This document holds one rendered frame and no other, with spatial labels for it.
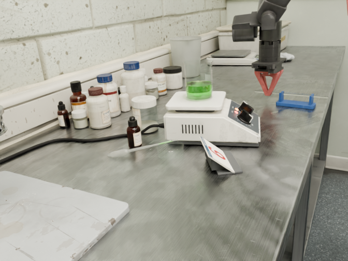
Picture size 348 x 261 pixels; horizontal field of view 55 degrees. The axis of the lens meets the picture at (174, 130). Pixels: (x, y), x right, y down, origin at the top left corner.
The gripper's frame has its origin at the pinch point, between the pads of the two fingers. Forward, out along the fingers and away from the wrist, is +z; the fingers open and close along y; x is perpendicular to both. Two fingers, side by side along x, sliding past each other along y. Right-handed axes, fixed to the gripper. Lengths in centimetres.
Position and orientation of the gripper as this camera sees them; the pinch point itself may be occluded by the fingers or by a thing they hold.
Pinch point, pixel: (267, 92)
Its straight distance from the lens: 99.5
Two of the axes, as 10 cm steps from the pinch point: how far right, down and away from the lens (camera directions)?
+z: 0.7, 9.3, 3.6
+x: 8.3, 1.5, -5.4
